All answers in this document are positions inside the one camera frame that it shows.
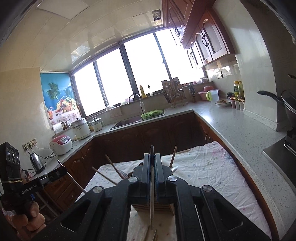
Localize white pink rice cooker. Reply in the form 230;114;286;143
50;135;72;156

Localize steel electric kettle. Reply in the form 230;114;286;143
30;153;45;174

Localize yellow oil bottle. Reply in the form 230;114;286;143
234;81;244;99

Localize light wooden chopstick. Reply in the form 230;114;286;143
91;166;117;185

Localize pink plastic basin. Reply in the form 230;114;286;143
198;86;214;101

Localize green lid white pitcher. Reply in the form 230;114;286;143
206;89;219;103

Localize yellow soap bottle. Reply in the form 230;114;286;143
139;85;147;98

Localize dark wooden chopstick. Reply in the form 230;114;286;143
57;159;87;194

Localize floral white tablecloth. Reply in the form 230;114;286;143
76;141;273;241

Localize gas stove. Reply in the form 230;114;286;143
262;128;295;179

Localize steel fork dark handle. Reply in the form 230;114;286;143
119;170;128;178

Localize sink faucet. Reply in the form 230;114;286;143
128;93;145;113

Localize dish drying rack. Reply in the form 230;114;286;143
162;77;187;108

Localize wooden utensil holder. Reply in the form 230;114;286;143
130;201;176;215

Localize thin brown chopstick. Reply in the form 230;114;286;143
169;146;177;168

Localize metal chopstick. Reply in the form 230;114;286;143
149;146;154;230

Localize large white slow cooker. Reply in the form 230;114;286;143
71;118;91;140

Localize black wok with lid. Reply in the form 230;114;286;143
257;88;295;128

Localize wall power socket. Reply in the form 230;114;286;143
23;138;37;151

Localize wooden upper cabinets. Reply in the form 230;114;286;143
162;1;235;66

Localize small white cooker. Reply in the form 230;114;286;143
90;118;105;132

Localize tropical fruit poster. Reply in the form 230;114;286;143
40;72;81;126

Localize person left hand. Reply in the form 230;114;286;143
2;201;46;240

